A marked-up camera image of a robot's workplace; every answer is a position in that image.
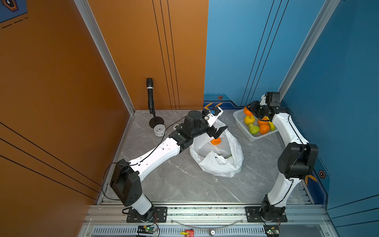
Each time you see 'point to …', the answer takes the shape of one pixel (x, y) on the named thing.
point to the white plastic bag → (225, 159)
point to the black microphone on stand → (156, 120)
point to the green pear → (253, 129)
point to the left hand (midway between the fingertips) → (221, 117)
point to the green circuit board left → (146, 229)
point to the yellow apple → (249, 119)
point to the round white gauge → (159, 130)
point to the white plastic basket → (244, 128)
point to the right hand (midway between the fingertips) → (247, 107)
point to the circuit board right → (272, 230)
